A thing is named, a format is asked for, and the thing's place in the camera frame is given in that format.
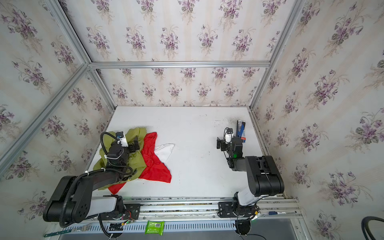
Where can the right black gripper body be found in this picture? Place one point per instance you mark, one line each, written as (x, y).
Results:
(222, 144)

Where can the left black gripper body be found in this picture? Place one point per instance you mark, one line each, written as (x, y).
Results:
(132, 145)

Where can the red cloth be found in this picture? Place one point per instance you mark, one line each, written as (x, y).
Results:
(155, 170)

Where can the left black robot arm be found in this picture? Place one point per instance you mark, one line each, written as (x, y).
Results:
(72, 201)

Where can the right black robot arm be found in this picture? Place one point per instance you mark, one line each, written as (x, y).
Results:
(263, 176)

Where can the olive green cloth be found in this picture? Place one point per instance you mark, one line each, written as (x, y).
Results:
(121, 155)

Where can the white cloth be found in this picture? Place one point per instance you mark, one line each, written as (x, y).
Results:
(163, 152)

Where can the green wipes packet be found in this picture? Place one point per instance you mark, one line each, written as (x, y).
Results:
(155, 228)

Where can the blue marker pen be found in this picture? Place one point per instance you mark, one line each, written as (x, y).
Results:
(271, 213)

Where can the green circuit board strip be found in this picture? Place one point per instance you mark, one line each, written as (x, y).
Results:
(57, 233)

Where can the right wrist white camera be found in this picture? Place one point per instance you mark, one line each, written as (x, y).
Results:
(228, 135)

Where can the wrist white camera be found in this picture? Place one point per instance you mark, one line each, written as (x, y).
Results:
(122, 139)
(228, 135)

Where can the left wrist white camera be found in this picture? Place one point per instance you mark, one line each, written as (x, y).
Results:
(122, 139)

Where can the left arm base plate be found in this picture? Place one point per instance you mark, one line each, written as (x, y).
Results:
(128, 212)

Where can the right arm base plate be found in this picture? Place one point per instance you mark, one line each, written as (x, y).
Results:
(233, 210)

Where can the aluminium rail frame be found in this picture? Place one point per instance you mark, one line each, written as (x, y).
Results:
(192, 214)

